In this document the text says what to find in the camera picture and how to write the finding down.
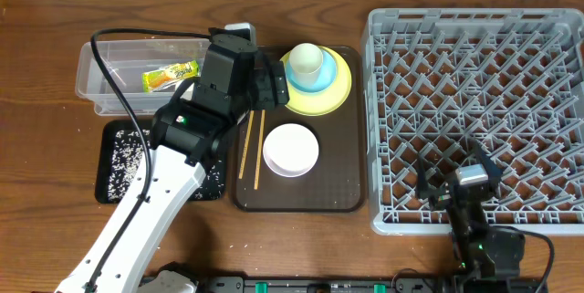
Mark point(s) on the left wooden chopstick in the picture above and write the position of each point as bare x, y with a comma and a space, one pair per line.
246, 144

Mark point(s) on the yellow plate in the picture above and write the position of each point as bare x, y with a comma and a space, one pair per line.
324, 101

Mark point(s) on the white cup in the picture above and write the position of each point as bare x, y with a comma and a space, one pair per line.
306, 59

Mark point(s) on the green snack wrapper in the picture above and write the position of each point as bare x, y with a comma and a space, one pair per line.
166, 76

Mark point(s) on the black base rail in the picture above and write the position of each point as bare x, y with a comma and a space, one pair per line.
172, 282

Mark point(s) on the spilled rice food waste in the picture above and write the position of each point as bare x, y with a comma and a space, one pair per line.
124, 160

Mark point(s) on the white small bowl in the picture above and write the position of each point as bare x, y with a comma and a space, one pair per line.
290, 150

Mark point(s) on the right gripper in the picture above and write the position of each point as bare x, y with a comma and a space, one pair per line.
450, 192

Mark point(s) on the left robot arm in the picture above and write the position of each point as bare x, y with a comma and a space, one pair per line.
187, 136

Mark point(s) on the black waste tray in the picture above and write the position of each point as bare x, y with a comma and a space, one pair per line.
107, 136

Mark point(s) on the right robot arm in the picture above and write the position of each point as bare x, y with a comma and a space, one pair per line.
489, 256

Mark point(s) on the clear plastic bin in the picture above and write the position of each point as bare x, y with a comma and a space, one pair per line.
126, 61

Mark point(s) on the brown serving tray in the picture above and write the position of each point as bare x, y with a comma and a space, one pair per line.
338, 181

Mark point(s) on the light blue bowl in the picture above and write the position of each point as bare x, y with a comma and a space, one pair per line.
326, 76

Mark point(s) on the grey dishwasher rack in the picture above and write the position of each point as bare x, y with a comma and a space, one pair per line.
512, 79

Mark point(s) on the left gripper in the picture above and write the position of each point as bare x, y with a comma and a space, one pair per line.
266, 82

